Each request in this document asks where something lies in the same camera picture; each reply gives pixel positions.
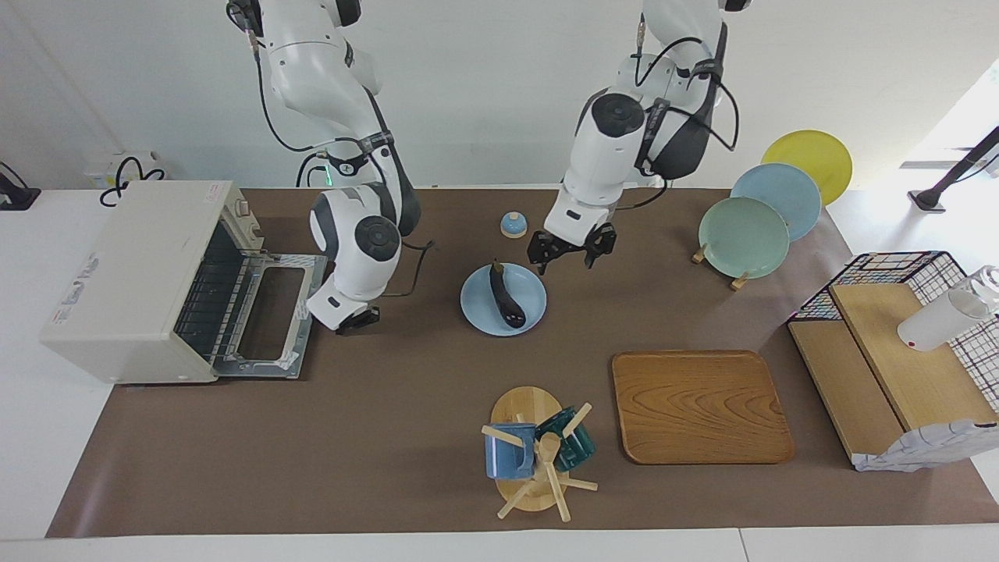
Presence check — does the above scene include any small black stand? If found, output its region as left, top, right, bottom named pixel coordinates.
left=0, top=162, right=41, bottom=212

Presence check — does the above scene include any wooden mug tree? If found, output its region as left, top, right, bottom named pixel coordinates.
left=481, top=386, right=599, bottom=522

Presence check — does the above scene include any dark green mug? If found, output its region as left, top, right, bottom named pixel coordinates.
left=535, top=406, right=597, bottom=472

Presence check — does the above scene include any white toaster oven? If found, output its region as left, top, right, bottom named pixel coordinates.
left=41, top=181, right=266, bottom=385

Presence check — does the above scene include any wooden tray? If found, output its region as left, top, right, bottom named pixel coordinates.
left=611, top=350, right=796, bottom=466

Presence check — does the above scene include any white power strip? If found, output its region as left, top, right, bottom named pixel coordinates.
left=84, top=151, right=169, bottom=190

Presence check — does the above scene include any white patterned cloth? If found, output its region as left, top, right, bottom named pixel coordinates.
left=853, top=419, right=999, bottom=473

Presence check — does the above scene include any pale green plate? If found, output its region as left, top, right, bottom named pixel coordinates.
left=698, top=197, right=791, bottom=279

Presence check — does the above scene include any brown table mat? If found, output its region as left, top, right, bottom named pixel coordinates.
left=45, top=187, right=999, bottom=539

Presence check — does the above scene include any white cup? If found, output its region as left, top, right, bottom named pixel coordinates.
left=897, top=265, right=999, bottom=352

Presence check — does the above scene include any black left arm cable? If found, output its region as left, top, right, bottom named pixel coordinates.
left=632, top=35, right=739, bottom=154

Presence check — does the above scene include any blue mug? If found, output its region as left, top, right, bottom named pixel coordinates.
left=484, top=422, right=538, bottom=480

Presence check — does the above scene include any wooden plate rack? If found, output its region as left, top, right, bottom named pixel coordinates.
left=691, top=244, right=752, bottom=291

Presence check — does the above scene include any yellow plate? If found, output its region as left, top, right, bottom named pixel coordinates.
left=761, top=130, right=853, bottom=207

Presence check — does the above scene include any black wire basket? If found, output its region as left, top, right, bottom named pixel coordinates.
left=787, top=251, right=999, bottom=414

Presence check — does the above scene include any long black stand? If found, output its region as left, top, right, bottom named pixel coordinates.
left=908, top=125, right=999, bottom=213

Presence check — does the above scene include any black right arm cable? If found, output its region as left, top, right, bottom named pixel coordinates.
left=382, top=238, right=436, bottom=299

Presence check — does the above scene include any large light blue plate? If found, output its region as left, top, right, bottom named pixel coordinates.
left=731, top=162, right=823, bottom=243

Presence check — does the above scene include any wooden shelf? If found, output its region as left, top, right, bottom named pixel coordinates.
left=787, top=283, right=999, bottom=469

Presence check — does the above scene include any glass oven door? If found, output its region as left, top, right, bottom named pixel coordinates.
left=211, top=251, right=329, bottom=381

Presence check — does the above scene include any small light blue plate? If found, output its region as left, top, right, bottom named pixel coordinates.
left=460, top=263, right=548, bottom=337

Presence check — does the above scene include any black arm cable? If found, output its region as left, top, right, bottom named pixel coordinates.
left=632, top=35, right=739, bottom=154
left=382, top=238, right=436, bottom=299

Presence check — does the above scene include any purple eggplant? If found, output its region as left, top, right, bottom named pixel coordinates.
left=488, top=260, right=528, bottom=329

